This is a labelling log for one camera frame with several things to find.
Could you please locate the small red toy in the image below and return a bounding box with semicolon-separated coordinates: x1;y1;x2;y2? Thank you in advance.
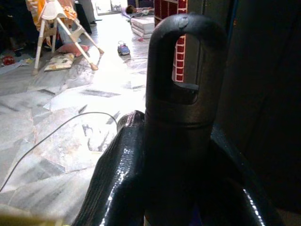
2;56;16;66

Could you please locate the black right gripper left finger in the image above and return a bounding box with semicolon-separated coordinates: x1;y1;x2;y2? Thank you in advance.
71;110;146;226

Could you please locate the printed pale floor cushion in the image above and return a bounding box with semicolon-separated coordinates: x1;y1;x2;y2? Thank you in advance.
44;53;76;72

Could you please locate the white high chair orange fabric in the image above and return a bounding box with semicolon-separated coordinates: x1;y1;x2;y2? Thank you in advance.
25;0;105;76

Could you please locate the stack of grey folded mattresses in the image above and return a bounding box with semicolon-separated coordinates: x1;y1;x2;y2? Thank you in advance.
130;16;156;40

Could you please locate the child lying down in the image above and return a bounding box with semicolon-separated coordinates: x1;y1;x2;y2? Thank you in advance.
124;4;154;15

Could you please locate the green broom with dark handle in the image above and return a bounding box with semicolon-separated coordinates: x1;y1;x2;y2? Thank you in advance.
143;13;228;226

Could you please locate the pink pillow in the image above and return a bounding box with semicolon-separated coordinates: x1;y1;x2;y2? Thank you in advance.
56;44;90;57

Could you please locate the blue toy car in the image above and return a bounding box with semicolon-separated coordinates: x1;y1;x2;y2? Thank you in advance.
117;40;132;57

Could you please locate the red tiled pillar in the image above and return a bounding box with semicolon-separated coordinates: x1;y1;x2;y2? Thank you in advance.
154;0;189;82

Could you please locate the thin grey floor cable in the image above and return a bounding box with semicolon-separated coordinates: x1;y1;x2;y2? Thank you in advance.
0;111;118;193

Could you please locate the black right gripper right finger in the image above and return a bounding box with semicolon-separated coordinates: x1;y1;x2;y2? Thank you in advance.
210;128;282;226

